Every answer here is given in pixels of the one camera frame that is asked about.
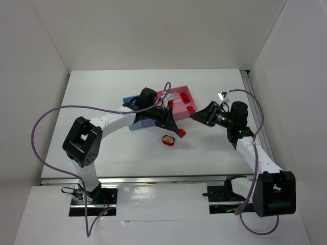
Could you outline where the red stepped lego brick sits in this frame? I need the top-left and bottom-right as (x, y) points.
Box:
(178, 128), (186, 137)

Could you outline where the red flower printed lego piece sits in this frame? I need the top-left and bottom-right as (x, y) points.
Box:
(162, 135), (175, 146)

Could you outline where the small red square lego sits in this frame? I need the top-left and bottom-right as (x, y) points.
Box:
(186, 106), (196, 115)

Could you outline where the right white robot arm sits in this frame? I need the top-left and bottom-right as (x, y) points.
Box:
(190, 101), (296, 217)

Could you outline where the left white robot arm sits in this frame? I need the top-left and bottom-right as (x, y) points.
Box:
(63, 88), (185, 203)

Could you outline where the small pink plastic bin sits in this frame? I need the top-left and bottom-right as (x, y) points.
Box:
(157, 90), (166, 102)

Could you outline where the dark blue plastic bin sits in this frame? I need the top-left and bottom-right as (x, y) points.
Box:
(142, 119), (155, 128)

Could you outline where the light blue plastic bin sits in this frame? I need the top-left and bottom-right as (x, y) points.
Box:
(122, 94), (143, 131)

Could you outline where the large pink plastic bin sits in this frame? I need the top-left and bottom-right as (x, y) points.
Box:
(161, 86), (197, 120)

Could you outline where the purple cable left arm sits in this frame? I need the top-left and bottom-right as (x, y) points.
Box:
(30, 81), (171, 237)

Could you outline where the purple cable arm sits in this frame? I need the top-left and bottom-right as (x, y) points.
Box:
(30, 81), (171, 237)
(218, 89), (279, 235)

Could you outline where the aluminium rail right side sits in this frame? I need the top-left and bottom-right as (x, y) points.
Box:
(240, 70), (281, 174)

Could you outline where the aluminium rail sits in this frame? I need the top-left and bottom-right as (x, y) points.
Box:
(40, 175), (227, 186)
(240, 70), (281, 174)

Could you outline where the aluminium rail front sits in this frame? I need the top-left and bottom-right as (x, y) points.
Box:
(40, 175), (227, 186)

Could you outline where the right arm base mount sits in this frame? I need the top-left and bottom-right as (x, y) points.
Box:
(202, 175), (252, 214)

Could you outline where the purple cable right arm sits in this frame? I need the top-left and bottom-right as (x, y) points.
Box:
(218, 89), (279, 235)

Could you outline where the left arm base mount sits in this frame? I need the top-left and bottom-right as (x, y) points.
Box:
(61, 187), (118, 217)

